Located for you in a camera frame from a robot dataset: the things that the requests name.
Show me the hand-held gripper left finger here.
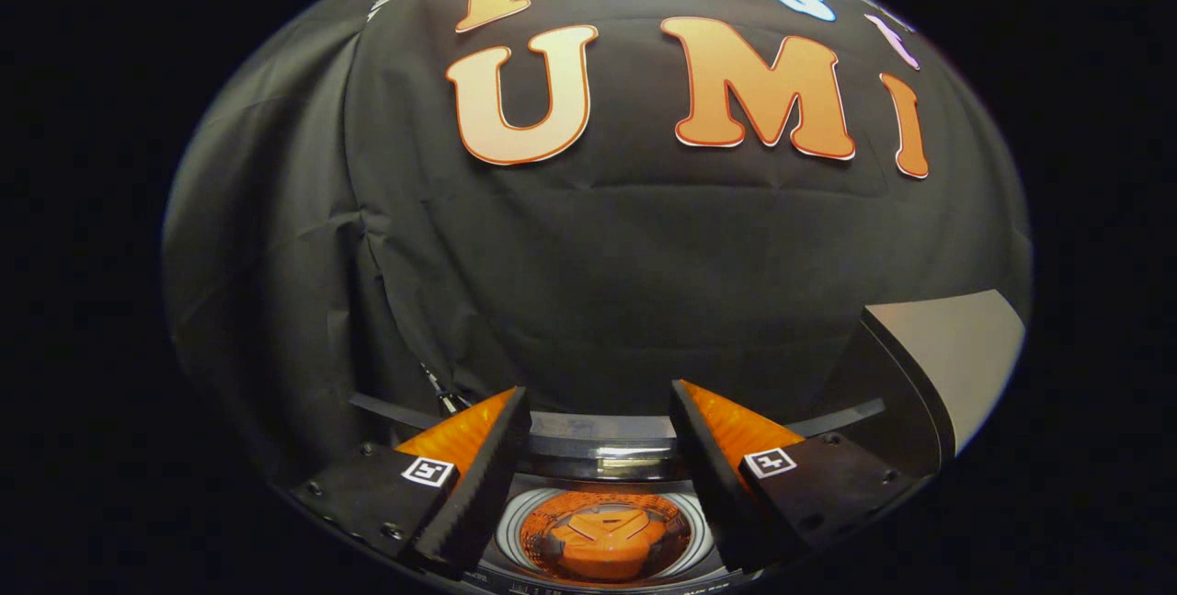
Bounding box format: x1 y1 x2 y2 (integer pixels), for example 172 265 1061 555
290 385 533 578

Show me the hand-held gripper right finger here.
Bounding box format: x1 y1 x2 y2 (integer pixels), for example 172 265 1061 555
668 379 920 574

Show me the yellow polo shirt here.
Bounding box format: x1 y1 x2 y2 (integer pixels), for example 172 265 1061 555
547 508 668 581

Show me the grey washing machine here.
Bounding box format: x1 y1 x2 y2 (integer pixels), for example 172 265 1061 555
349 391 888 595

